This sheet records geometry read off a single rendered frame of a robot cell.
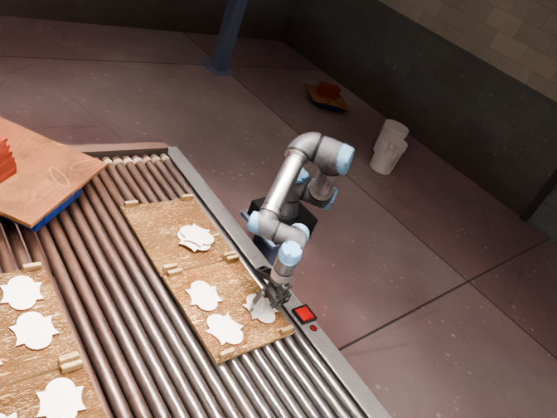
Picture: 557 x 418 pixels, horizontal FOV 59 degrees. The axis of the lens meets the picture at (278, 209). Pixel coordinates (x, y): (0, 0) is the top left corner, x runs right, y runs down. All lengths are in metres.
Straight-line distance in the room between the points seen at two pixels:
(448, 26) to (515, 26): 0.81
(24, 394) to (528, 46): 5.74
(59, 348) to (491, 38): 5.70
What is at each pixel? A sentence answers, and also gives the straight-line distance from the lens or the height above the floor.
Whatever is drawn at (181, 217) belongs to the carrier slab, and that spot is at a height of 0.94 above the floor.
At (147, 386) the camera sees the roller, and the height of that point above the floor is 0.92.
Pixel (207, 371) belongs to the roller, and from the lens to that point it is 1.71.
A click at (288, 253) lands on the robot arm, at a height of 1.30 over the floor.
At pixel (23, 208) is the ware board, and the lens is 1.96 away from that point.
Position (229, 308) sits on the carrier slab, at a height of 0.94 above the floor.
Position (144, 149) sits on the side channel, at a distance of 2.57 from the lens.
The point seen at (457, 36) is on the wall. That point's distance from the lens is 6.63.
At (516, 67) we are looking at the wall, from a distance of 6.29.
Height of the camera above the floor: 2.28
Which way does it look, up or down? 33 degrees down
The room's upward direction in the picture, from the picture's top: 23 degrees clockwise
